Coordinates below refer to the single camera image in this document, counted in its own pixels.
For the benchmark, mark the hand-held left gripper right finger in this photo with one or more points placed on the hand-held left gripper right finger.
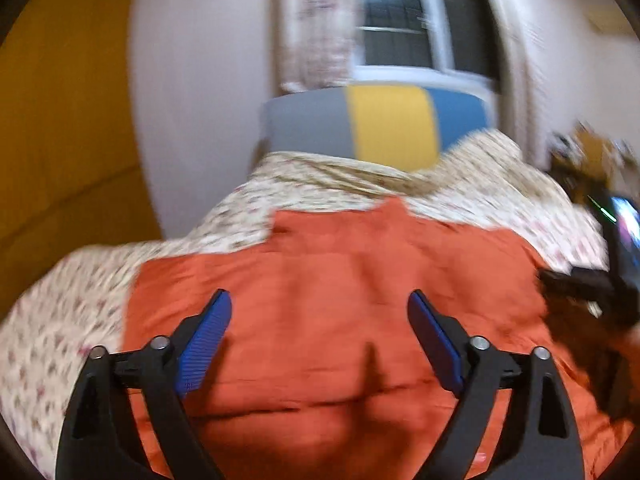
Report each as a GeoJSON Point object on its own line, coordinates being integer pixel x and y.
{"type": "Point", "coordinates": [433, 336]}

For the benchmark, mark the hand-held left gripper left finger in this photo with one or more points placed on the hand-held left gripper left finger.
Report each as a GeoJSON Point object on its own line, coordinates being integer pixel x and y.
{"type": "Point", "coordinates": [207, 340]}

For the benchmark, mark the grey yellow blue headboard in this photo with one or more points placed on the grey yellow blue headboard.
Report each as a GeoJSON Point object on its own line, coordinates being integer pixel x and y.
{"type": "Point", "coordinates": [390, 125]}

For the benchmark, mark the white lace curtain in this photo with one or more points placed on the white lace curtain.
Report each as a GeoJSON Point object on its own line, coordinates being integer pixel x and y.
{"type": "Point", "coordinates": [510, 85]}

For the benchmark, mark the floral cream blanket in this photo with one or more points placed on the floral cream blanket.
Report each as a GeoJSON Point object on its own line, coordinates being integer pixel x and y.
{"type": "Point", "coordinates": [325, 180]}

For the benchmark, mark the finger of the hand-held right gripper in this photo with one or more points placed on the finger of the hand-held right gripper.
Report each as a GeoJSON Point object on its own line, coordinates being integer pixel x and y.
{"type": "Point", "coordinates": [575, 282]}

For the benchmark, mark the orange hooded jacket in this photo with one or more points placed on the orange hooded jacket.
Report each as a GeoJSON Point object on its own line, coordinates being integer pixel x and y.
{"type": "Point", "coordinates": [320, 310]}

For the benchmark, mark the floral patterned curtain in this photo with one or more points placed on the floral patterned curtain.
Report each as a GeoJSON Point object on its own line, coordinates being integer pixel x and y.
{"type": "Point", "coordinates": [320, 30]}

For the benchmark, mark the wooden desk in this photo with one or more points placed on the wooden desk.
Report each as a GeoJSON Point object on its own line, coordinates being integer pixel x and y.
{"type": "Point", "coordinates": [590, 155]}

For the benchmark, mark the yellow wardrobe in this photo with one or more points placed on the yellow wardrobe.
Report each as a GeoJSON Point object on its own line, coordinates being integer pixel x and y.
{"type": "Point", "coordinates": [60, 135]}

